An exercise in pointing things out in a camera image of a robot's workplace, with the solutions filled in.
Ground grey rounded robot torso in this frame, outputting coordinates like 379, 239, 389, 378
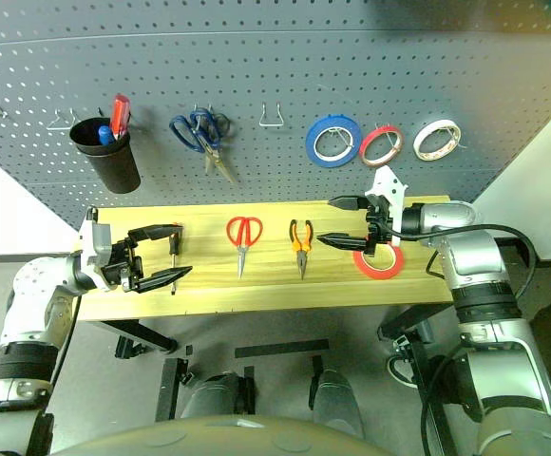
50, 411, 393, 456

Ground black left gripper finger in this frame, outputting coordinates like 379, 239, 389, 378
135, 265, 194, 293
127, 222, 185, 245

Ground black table leg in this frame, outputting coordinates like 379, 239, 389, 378
98, 318, 179, 356
376, 303, 453, 344

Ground red-handled screwdriver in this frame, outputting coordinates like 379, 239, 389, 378
108, 93, 132, 142

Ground grey metal pegboard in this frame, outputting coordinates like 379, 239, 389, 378
0, 0, 551, 235

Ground blue tape roll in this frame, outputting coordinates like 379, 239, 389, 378
304, 113, 364, 169

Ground black plastic cup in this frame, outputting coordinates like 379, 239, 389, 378
68, 116, 143, 196

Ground orange black needle-nose pliers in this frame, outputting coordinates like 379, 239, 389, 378
288, 218, 315, 282

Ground black floor tape strip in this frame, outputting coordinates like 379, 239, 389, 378
234, 338, 331, 361

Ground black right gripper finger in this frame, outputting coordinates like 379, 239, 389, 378
315, 231, 371, 252
328, 195, 371, 213

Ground blue-handled scissors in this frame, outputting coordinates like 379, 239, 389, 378
168, 107, 239, 186

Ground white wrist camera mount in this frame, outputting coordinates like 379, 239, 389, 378
78, 207, 114, 292
364, 166, 409, 248

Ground small dark-handled screwdriver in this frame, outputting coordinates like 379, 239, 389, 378
167, 221, 185, 297

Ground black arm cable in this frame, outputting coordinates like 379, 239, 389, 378
393, 223, 540, 305
49, 292, 85, 389

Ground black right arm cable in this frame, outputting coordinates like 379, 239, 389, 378
393, 223, 540, 305

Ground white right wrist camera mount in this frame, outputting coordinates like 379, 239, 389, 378
364, 166, 409, 248

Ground grey robot foot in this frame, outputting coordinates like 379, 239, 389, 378
179, 371, 257, 425
307, 355, 367, 439

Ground wide red tape roll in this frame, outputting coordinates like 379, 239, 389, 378
352, 240, 407, 281

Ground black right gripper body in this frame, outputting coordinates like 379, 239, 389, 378
364, 193, 395, 256

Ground white tape roll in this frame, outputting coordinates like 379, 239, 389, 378
411, 119, 464, 162

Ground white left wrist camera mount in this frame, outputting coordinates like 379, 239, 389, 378
78, 207, 114, 292

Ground red-handled scissors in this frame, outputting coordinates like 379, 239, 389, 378
225, 216, 264, 280

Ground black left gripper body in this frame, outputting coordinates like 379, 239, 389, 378
101, 235, 145, 293

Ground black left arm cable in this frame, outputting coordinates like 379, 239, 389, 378
49, 292, 85, 389

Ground narrow red tape roll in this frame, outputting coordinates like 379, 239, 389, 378
358, 123, 406, 169

